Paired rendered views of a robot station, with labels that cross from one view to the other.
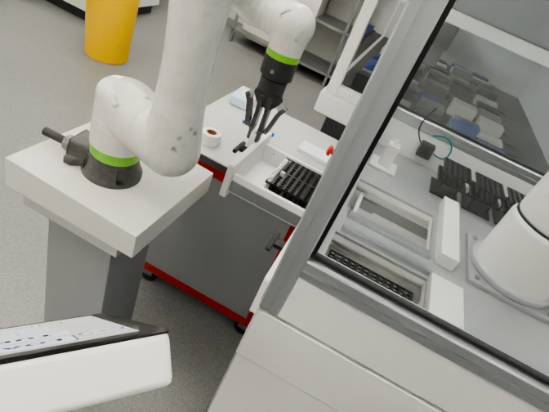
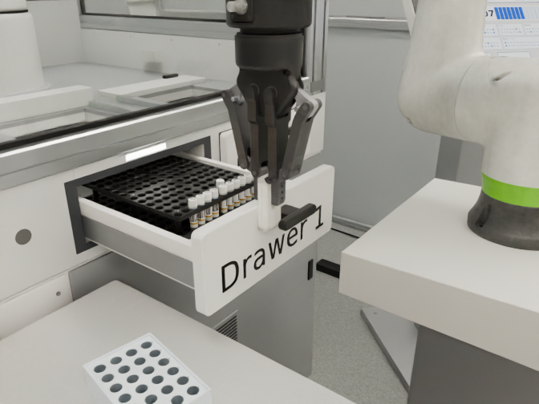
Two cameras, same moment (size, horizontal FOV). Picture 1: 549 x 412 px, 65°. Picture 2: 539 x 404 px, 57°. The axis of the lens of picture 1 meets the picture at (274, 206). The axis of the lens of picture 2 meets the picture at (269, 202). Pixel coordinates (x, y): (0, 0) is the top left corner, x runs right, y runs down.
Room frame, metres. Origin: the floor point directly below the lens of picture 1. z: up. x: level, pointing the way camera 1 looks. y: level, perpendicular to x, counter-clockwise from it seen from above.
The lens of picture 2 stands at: (1.65, 0.41, 1.18)
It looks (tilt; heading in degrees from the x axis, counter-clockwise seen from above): 24 degrees down; 209
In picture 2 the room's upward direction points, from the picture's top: straight up
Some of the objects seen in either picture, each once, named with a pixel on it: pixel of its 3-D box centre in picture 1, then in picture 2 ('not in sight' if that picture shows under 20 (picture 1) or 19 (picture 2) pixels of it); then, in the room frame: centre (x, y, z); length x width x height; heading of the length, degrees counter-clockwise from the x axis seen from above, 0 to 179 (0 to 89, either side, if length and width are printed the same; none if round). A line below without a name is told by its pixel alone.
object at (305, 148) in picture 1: (314, 152); not in sight; (1.58, -0.06, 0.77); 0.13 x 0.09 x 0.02; 82
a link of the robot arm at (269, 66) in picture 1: (278, 67); (266, 2); (1.16, 0.14, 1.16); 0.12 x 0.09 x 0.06; 172
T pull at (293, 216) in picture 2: (243, 149); (290, 214); (1.13, 0.15, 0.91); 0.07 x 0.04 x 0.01; 172
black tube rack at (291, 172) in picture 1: (305, 194); (172, 198); (1.10, -0.07, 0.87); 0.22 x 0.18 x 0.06; 82
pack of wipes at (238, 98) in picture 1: (245, 98); not in sight; (1.77, 0.31, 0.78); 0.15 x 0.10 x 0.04; 177
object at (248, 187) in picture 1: (307, 196); (168, 199); (1.09, -0.08, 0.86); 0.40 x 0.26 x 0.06; 82
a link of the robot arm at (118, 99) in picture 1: (125, 122); (527, 127); (0.86, 0.40, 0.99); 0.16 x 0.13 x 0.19; 67
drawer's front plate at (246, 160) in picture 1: (247, 161); (273, 230); (1.12, 0.13, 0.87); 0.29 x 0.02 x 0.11; 172
